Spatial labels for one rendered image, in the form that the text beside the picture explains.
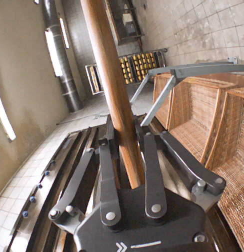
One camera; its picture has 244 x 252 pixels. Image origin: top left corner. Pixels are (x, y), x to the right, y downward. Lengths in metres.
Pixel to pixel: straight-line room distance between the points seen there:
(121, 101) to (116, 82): 0.03
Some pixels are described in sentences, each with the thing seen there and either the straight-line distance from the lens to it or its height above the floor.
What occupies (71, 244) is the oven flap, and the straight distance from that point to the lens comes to 0.80.
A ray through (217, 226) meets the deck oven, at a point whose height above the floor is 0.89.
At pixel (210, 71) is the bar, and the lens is 0.67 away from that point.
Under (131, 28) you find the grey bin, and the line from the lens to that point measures 4.74.
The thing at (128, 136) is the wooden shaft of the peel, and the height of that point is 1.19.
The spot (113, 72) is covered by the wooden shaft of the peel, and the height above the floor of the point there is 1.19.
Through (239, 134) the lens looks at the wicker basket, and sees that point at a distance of 0.83.
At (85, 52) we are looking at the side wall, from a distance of 5.34.
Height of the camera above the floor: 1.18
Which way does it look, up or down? 4 degrees up
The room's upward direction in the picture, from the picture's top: 103 degrees counter-clockwise
